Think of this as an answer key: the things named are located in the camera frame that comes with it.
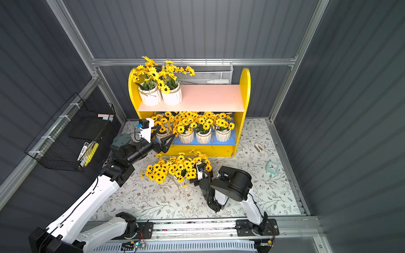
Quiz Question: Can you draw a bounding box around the sunflower pot top shelf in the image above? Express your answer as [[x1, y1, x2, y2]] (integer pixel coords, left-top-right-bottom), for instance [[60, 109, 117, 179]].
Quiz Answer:
[[168, 152, 196, 188], [129, 56, 162, 106]]

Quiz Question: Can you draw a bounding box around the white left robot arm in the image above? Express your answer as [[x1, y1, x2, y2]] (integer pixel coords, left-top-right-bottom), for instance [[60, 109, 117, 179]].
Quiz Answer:
[[28, 122, 175, 253]]

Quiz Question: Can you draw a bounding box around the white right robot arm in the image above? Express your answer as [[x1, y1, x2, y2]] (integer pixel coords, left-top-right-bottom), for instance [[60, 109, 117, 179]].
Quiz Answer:
[[192, 163, 275, 236]]

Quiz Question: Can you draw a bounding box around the sunflower pot lower left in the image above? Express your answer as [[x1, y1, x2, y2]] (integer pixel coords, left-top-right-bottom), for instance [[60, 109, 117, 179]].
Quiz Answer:
[[151, 114, 172, 142]]

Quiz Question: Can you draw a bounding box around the sunflower pot lower right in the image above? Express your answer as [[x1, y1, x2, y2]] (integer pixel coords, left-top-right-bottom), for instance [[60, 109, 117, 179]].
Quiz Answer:
[[213, 112, 235, 142]]

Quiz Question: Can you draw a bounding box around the yellow wooden shelf unit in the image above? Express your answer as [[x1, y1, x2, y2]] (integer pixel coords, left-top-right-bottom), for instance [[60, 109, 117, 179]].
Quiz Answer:
[[128, 69, 251, 157]]

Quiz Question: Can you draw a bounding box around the pink sticky note pad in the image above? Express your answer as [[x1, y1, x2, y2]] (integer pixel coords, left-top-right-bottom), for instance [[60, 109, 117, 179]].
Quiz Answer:
[[98, 114, 114, 121]]

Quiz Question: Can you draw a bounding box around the yellow book in basket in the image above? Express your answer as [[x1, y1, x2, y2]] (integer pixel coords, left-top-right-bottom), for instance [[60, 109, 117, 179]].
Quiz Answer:
[[76, 141, 99, 169]]

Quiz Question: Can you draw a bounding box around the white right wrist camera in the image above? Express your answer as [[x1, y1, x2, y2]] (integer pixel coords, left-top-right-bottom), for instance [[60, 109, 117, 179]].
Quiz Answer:
[[195, 162, 206, 179]]

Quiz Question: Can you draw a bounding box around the white wire basket behind shelf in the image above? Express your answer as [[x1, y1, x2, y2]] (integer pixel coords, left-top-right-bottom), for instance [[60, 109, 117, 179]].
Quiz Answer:
[[176, 63, 234, 84]]

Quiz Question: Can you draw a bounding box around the black wire wall basket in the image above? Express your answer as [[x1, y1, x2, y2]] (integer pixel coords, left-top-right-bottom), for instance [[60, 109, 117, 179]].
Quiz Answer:
[[25, 96, 119, 172]]

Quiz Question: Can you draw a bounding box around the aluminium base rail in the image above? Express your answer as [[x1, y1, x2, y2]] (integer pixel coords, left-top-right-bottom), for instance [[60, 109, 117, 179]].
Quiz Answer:
[[85, 216, 320, 244]]

